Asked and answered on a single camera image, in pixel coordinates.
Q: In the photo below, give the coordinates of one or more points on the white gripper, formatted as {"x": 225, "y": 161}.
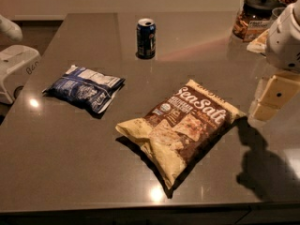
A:
{"x": 285, "y": 44}

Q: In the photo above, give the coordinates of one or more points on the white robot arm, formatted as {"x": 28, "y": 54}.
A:
{"x": 281, "y": 46}

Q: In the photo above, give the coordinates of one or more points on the blue pepsi can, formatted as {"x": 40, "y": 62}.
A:
{"x": 146, "y": 38}

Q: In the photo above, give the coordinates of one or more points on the glass jar black lid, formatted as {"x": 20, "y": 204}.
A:
{"x": 253, "y": 18}

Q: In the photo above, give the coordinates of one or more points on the sea salt chips bag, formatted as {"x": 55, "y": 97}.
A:
{"x": 178, "y": 129}

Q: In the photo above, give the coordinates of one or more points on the blue white snack bag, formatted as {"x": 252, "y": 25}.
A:
{"x": 85, "y": 87}

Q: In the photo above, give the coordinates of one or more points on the white rounded robot part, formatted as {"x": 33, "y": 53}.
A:
{"x": 12, "y": 30}

